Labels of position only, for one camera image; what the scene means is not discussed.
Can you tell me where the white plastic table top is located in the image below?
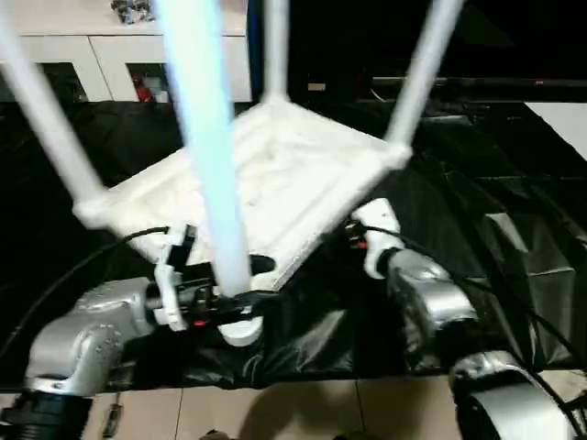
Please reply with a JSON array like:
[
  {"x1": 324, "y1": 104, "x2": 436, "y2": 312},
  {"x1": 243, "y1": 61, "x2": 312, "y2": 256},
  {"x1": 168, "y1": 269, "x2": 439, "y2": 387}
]
[{"x1": 75, "y1": 93, "x2": 412, "y2": 347}]

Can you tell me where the white plastic table leg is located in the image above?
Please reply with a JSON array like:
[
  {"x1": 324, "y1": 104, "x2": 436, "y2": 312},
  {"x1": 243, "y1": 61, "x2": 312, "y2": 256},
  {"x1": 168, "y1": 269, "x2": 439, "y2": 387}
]
[
  {"x1": 153, "y1": 0, "x2": 256, "y2": 297},
  {"x1": 260, "y1": 0, "x2": 291, "y2": 105},
  {"x1": 382, "y1": 0, "x2": 465, "y2": 155},
  {"x1": 0, "y1": 0, "x2": 109, "y2": 228}
]

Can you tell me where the black glossy mat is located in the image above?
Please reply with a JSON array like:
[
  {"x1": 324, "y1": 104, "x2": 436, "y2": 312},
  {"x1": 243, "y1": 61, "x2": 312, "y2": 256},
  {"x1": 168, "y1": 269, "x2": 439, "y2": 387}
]
[{"x1": 0, "y1": 98, "x2": 587, "y2": 391}]

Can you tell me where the black television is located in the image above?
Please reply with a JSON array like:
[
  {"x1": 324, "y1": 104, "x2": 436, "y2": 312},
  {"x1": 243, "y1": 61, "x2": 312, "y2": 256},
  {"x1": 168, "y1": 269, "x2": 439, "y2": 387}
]
[{"x1": 371, "y1": 75, "x2": 587, "y2": 100}]

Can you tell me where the red white ceramic figure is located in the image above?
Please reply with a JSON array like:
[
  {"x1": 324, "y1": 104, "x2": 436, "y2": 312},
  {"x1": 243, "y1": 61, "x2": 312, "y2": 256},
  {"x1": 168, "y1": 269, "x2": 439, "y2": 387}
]
[{"x1": 132, "y1": 75, "x2": 153, "y2": 103}]

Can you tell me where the white sideboard surface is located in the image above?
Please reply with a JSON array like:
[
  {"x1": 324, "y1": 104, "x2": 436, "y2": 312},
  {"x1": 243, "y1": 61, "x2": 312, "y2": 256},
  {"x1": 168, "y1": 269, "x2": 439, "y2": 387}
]
[{"x1": 524, "y1": 101, "x2": 587, "y2": 162}]

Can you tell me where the white glass-door cabinet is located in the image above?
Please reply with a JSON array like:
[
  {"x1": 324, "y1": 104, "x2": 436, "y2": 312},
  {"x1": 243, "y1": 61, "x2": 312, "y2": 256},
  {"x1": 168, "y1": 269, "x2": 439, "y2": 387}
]
[{"x1": 0, "y1": 0, "x2": 252, "y2": 105}]

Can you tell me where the black bundle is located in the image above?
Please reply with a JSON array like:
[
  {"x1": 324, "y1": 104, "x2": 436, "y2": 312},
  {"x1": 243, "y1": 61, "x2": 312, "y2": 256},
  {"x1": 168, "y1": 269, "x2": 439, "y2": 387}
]
[{"x1": 111, "y1": 0, "x2": 156, "y2": 23}]

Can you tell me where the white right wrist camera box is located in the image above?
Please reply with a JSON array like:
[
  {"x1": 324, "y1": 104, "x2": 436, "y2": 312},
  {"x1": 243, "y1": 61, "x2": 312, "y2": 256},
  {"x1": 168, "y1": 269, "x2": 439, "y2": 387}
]
[{"x1": 351, "y1": 198, "x2": 401, "y2": 281}]

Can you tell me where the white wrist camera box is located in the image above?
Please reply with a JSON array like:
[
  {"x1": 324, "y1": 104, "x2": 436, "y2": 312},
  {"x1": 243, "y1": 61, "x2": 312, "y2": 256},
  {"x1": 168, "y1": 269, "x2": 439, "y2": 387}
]
[
  {"x1": 153, "y1": 224, "x2": 199, "y2": 332},
  {"x1": 351, "y1": 198, "x2": 401, "y2": 281}
]

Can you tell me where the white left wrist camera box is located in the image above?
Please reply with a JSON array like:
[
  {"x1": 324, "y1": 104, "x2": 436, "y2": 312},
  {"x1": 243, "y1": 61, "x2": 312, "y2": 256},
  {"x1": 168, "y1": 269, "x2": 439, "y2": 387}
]
[{"x1": 153, "y1": 224, "x2": 199, "y2": 332}]

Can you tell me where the black metal table frame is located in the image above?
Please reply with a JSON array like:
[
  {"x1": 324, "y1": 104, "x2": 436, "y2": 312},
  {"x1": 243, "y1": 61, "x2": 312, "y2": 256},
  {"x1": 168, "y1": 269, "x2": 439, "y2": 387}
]
[{"x1": 105, "y1": 390, "x2": 124, "y2": 437}]

